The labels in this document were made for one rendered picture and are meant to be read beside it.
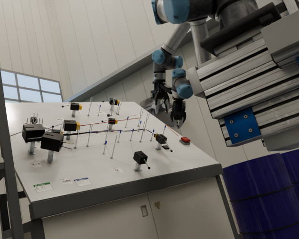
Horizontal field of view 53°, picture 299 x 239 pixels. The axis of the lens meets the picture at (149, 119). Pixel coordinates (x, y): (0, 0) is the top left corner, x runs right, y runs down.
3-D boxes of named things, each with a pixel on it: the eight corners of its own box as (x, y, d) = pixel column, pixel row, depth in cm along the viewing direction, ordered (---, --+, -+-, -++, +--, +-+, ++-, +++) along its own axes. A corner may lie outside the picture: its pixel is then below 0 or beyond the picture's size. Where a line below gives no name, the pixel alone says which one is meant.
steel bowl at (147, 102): (170, 106, 439) (167, 97, 442) (156, 103, 409) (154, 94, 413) (150, 114, 457) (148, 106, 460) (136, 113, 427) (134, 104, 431)
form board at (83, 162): (30, 205, 122) (31, 201, 122) (-18, 105, 194) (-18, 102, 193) (218, 165, 195) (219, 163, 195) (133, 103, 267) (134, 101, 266)
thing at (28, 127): (2, 151, 149) (4, 125, 144) (38, 148, 159) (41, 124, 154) (4, 158, 144) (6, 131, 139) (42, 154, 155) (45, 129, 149)
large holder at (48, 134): (25, 152, 153) (28, 127, 148) (60, 159, 155) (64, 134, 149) (20, 159, 147) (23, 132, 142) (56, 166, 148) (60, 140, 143)
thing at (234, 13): (274, 30, 97) (263, 4, 99) (262, 13, 84) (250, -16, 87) (230, 51, 105) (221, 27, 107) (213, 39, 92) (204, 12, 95)
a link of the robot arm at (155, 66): (162, 53, 183) (150, 55, 188) (162, 72, 183) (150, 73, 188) (168, 55, 189) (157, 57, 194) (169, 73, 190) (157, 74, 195)
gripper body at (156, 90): (159, 100, 196) (159, 81, 196) (168, 99, 189) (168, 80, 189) (150, 100, 191) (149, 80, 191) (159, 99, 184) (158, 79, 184)
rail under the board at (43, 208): (224, 173, 192) (220, 163, 194) (34, 219, 119) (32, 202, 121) (218, 175, 196) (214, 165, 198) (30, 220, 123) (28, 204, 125)
